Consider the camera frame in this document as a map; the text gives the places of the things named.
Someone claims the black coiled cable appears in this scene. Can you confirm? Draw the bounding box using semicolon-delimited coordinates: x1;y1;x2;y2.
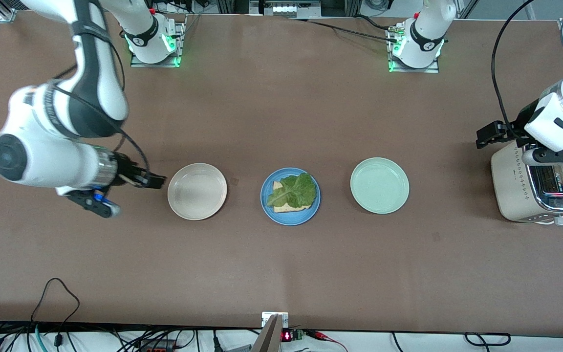
465;332;512;347

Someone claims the white toaster power cord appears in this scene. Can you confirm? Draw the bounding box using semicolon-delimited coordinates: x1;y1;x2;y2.
531;214;563;227

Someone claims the blue round plate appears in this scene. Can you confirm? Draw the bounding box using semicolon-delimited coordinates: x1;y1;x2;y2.
260;167;321;226

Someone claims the black cable across table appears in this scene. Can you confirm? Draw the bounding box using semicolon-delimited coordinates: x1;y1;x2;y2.
286;17;399;44

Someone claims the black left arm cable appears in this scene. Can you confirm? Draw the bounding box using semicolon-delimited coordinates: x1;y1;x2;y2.
492;0;536;142

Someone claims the grey equipment box with lights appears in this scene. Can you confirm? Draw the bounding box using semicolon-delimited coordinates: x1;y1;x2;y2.
250;0;322;18

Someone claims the grey metal camera bracket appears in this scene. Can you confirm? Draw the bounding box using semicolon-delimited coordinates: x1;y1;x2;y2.
261;311;290;352

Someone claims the square bread slice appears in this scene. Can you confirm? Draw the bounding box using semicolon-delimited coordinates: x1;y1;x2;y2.
272;180;312;214

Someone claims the red wire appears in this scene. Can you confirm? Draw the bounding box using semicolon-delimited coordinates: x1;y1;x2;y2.
306;330;348;352

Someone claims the aluminium frame post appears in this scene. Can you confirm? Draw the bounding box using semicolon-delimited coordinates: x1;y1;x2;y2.
216;0;249;15

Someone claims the cream and chrome toaster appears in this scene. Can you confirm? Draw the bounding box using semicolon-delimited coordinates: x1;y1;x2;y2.
490;137;563;224

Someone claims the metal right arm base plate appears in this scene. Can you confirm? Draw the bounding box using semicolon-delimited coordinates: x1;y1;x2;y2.
130;20;181;68

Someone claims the thin black looped cable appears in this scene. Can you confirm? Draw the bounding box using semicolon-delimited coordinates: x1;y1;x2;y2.
30;278;81;352

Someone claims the orange power strip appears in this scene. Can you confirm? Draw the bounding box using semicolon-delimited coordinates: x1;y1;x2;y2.
137;341;177;352

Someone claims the beige round plate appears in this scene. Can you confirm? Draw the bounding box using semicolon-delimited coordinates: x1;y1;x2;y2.
167;163;228;221

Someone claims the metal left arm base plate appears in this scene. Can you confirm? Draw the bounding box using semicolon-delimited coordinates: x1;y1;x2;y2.
388;27;440;74

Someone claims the mint green round plate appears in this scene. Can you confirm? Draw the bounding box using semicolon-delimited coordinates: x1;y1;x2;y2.
350;157;410;215

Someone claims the green lettuce leaf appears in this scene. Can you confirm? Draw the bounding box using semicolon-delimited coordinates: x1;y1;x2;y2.
266;172;318;208

